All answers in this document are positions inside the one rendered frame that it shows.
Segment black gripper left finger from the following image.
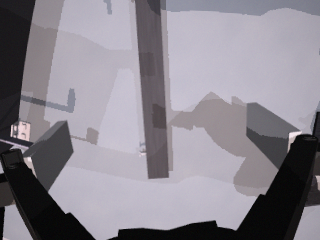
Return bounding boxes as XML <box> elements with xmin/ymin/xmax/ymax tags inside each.
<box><xmin>0</xmin><ymin>120</ymin><xmax>96</xmax><ymax>240</ymax></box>

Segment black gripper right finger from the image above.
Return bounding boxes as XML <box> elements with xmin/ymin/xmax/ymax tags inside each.
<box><xmin>226</xmin><ymin>102</ymin><xmax>320</xmax><ymax>240</ymax></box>

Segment black rectangular panel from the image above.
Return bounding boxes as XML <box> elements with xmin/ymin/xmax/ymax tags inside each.
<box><xmin>0</xmin><ymin>0</ymin><xmax>36</xmax><ymax>136</ymax></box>

